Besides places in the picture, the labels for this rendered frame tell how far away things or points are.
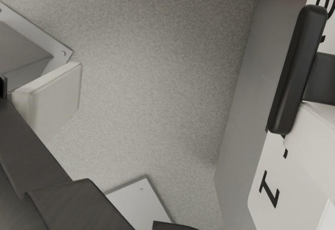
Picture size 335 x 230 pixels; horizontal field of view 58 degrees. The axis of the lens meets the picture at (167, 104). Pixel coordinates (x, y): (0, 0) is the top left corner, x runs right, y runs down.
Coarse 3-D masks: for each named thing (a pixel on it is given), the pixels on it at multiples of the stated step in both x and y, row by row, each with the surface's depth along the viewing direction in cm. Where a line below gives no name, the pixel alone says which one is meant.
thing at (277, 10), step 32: (288, 0) 69; (256, 32) 90; (288, 32) 66; (256, 64) 84; (256, 96) 80; (256, 128) 76; (224, 160) 101; (256, 160) 72; (224, 192) 94; (224, 224) 88
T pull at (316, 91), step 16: (304, 16) 16; (320, 16) 16; (304, 32) 16; (320, 32) 16; (304, 48) 16; (288, 64) 17; (304, 64) 16; (320, 64) 16; (288, 80) 17; (304, 80) 17; (320, 80) 17; (288, 96) 17; (304, 96) 17; (320, 96) 17; (272, 112) 18; (288, 112) 17; (272, 128) 18; (288, 128) 17
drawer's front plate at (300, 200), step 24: (312, 0) 23; (264, 144) 28; (264, 168) 27; (288, 168) 22; (264, 192) 26; (288, 192) 22; (312, 192) 19; (264, 216) 25; (288, 216) 21; (312, 216) 18
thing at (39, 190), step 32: (0, 96) 11; (0, 128) 9; (0, 160) 7; (32, 160) 7; (0, 192) 7; (32, 192) 6; (64, 192) 6; (96, 192) 6; (0, 224) 7; (32, 224) 5; (64, 224) 5; (96, 224) 5; (128, 224) 5
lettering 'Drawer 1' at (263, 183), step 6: (318, 0) 22; (324, 6) 21; (330, 12) 20; (324, 36) 20; (264, 174) 26; (264, 180) 26; (264, 186) 26; (270, 192) 25; (276, 192) 24; (270, 198) 24; (276, 198) 23; (276, 204) 23
